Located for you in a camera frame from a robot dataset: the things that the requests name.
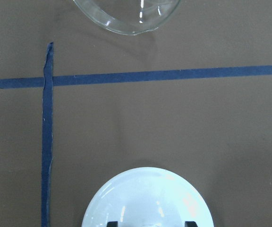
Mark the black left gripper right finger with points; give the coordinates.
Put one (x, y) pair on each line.
(190, 224)

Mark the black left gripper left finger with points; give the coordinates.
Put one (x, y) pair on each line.
(112, 224)

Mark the clear glass funnel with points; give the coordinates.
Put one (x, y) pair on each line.
(128, 17)

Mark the brown paper table cover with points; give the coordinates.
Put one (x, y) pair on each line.
(214, 131)

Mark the white ceramic lid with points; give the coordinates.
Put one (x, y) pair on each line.
(147, 197)

